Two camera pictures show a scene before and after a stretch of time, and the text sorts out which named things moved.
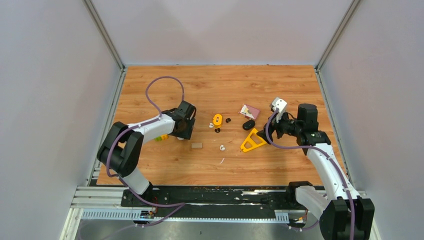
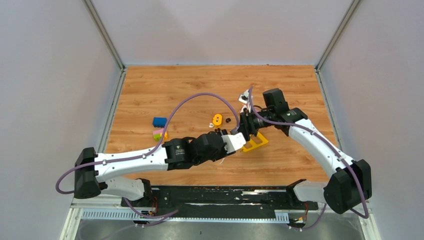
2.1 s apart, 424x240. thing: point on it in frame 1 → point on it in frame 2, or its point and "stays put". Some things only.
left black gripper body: [188, 130] → [221, 154]
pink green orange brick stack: [162, 137] stays put
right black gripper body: [285, 126] → [253, 121]
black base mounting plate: [283, 198] stays put
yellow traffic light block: [217, 120] stays put
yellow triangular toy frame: [253, 141] stays put
